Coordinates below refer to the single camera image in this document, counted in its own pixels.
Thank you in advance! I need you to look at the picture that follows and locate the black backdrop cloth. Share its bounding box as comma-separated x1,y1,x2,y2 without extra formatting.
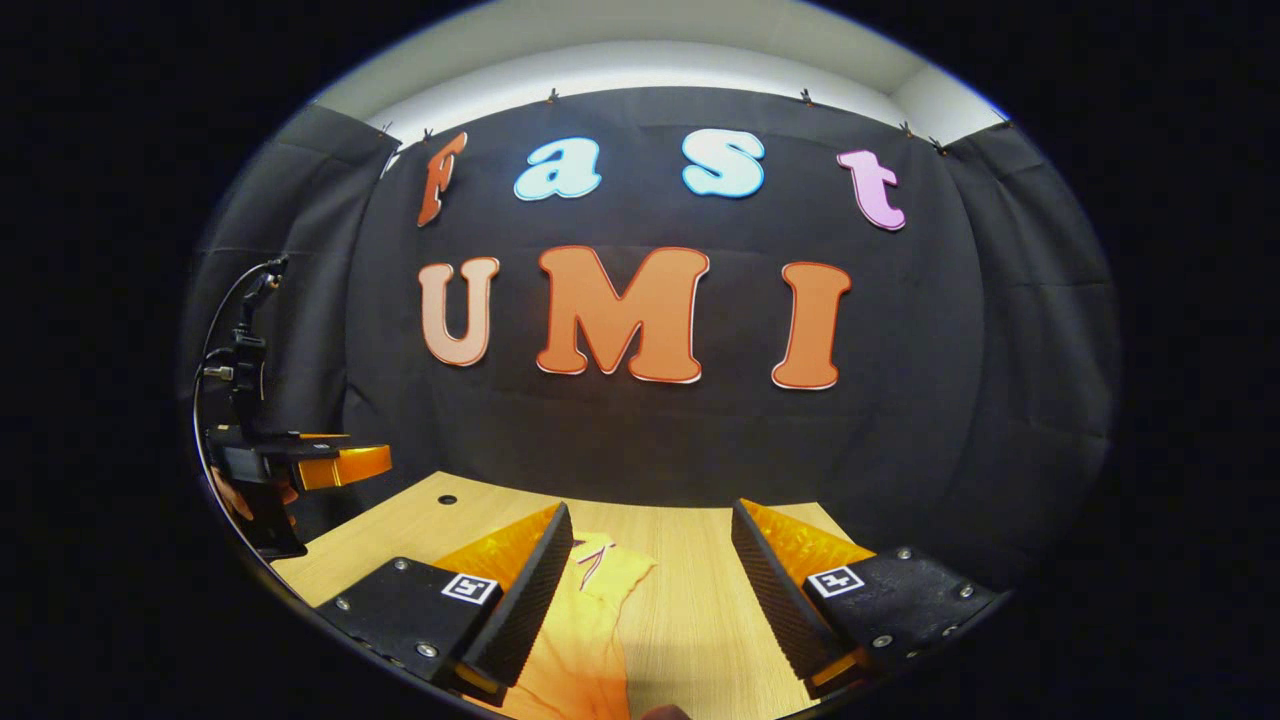
180,88,1121,591

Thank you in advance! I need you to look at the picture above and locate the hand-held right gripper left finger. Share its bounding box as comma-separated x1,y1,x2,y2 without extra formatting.
315,502,574,701

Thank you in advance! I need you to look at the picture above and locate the orange T-shirt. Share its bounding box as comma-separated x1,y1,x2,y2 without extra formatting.
495,530,658,720

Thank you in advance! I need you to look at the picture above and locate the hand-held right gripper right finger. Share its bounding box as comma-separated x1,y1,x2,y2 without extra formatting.
732,498,1001,701

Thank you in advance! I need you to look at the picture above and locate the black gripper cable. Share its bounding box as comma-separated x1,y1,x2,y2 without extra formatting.
190,256,291,481

